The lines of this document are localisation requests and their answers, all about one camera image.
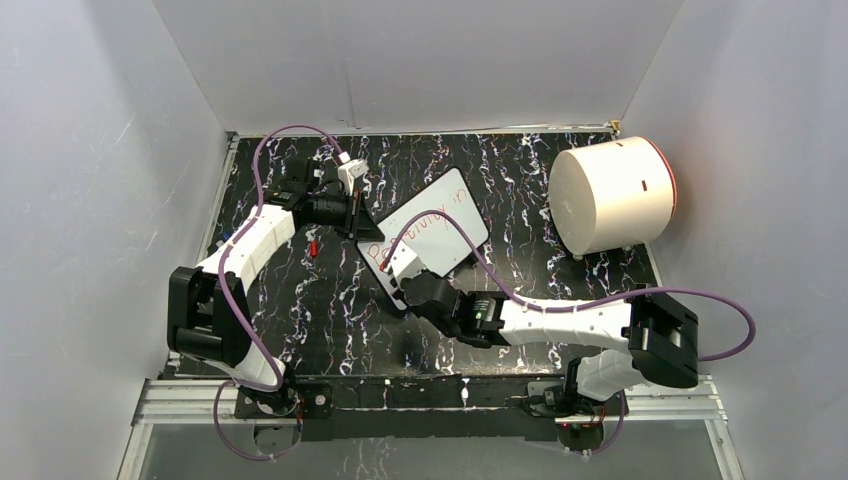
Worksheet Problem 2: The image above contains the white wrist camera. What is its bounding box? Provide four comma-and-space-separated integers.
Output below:
337, 151, 369, 196
380, 242, 425, 289

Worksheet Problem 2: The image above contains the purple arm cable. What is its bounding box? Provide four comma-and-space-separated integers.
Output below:
380, 209, 757, 458
211, 125, 347, 462

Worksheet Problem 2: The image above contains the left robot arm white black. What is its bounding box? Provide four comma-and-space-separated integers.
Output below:
166, 155, 385, 416

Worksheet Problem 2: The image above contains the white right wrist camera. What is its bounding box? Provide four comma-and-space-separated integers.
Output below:
380, 242, 425, 289

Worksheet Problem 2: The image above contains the small white whiteboard black frame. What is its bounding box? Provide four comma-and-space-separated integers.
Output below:
355, 166, 490, 311

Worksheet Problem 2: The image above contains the aluminium front frame rail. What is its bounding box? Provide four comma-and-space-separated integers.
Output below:
119, 375, 743, 479

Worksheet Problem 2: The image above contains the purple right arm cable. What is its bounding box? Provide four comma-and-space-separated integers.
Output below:
380, 209, 757, 458

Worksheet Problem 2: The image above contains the white cylindrical drum red rim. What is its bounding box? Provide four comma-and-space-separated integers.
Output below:
548, 136, 678, 256

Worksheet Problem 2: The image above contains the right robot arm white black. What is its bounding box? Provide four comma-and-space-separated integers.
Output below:
400, 271, 699, 414

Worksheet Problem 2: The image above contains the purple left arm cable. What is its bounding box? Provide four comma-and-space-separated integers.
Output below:
211, 125, 347, 462

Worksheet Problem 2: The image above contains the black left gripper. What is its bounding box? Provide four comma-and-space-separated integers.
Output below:
309, 189, 385, 243

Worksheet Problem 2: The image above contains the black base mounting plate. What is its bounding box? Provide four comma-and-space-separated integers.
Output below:
303, 374, 564, 442

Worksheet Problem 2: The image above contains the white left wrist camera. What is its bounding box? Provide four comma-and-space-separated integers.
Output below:
337, 151, 369, 196

